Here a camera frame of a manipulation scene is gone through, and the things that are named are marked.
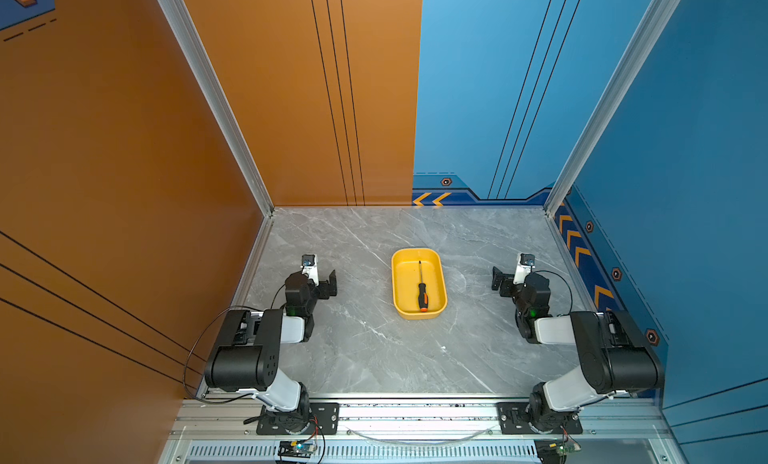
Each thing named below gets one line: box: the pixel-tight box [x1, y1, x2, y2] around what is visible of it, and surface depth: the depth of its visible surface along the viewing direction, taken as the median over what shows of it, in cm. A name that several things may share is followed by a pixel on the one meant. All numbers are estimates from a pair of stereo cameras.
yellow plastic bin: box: [392, 248, 448, 320], surface depth 98 cm
